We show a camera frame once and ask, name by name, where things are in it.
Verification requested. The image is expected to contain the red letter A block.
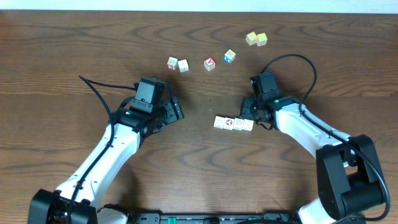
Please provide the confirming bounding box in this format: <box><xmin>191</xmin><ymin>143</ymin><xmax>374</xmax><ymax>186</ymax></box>
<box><xmin>204</xmin><ymin>57</ymin><xmax>216</xmax><ymax>71</ymax></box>

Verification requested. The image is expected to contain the white block red side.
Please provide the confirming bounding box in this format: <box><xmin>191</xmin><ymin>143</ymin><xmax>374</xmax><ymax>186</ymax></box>
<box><xmin>167</xmin><ymin>57</ymin><xmax>178</xmax><ymax>70</ymax></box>

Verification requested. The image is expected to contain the block with red emblem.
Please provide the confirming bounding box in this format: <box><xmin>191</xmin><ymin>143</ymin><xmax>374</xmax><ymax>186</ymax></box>
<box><xmin>223</xmin><ymin>118</ymin><xmax>234</xmax><ymax>130</ymax></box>

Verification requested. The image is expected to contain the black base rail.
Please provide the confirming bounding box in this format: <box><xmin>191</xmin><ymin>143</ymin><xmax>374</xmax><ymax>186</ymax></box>
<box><xmin>102</xmin><ymin>212</ymin><xmax>301</xmax><ymax>224</ymax></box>

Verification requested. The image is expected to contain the pale yellow block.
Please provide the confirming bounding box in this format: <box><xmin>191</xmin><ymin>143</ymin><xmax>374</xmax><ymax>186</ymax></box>
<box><xmin>246</xmin><ymin>32</ymin><xmax>257</xmax><ymax>45</ymax></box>

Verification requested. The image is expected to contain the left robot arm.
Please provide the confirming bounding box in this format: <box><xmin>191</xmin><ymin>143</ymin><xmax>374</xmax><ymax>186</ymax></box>
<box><xmin>27</xmin><ymin>77</ymin><xmax>184</xmax><ymax>223</ymax></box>

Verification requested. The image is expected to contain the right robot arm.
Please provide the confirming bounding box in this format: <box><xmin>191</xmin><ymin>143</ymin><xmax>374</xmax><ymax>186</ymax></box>
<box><xmin>241</xmin><ymin>72</ymin><xmax>389</xmax><ymax>223</ymax></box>

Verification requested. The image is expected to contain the bright yellow block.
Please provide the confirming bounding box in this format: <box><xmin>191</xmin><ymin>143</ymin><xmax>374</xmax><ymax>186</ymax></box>
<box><xmin>256</xmin><ymin>32</ymin><xmax>268</xmax><ymax>46</ymax></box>

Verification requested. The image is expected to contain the blue and white block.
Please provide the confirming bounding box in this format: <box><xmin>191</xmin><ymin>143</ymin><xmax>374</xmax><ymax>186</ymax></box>
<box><xmin>224</xmin><ymin>49</ymin><xmax>236</xmax><ymax>64</ymax></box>

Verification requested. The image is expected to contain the plain white block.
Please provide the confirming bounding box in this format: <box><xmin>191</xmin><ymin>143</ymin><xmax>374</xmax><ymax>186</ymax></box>
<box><xmin>177</xmin><ymin>59</ymin><xmax>189</xmax><ymax>72</ymax></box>

